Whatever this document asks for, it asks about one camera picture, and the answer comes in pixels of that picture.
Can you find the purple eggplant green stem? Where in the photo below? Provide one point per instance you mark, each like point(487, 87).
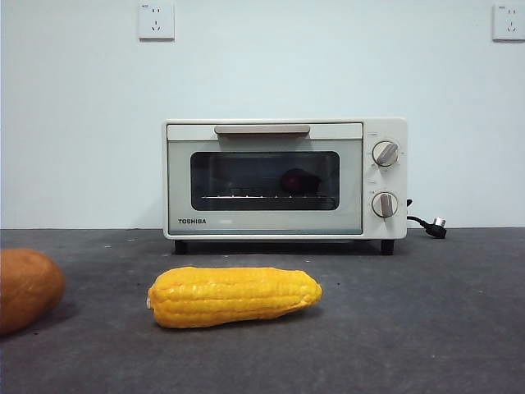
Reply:
point(295, 180)

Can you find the beige oven knob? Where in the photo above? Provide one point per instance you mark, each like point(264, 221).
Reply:
point(385, 154)
point(385, 204)

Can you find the white toaster oven housing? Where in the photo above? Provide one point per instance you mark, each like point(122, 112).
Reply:
point(385, 180)

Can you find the black oven power plug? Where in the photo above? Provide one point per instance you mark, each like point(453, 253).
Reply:
point(435, 227)

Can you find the yellow corn cob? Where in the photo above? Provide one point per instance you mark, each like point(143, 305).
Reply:
point(234, 297)

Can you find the brown potato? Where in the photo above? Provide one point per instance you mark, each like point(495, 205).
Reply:
point(26, 291)

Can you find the white wall socket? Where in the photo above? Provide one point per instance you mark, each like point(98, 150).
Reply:
point(156, 22)
point(509, 23)

